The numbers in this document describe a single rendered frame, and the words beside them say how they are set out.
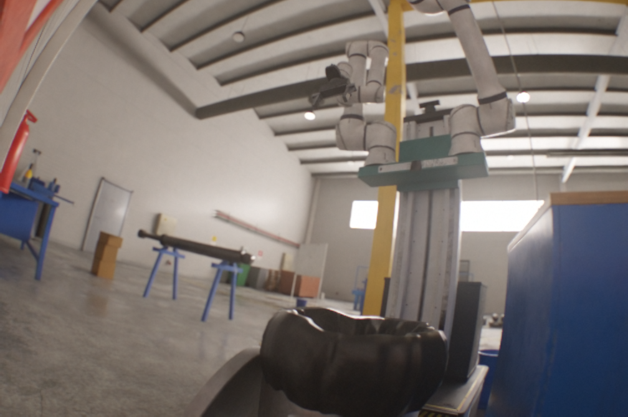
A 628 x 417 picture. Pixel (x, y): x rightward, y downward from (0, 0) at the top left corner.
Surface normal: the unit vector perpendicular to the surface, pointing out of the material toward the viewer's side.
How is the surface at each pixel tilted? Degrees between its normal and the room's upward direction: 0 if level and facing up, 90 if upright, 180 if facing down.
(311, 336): 50
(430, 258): 90
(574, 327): 90
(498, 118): 133
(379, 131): 90
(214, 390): 44
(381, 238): 90
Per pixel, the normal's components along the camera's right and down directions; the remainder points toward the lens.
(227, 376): 0.18, -0.93
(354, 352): 0.18, -0.46
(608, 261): -0.46, -0.36
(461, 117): -0.72, -0.34
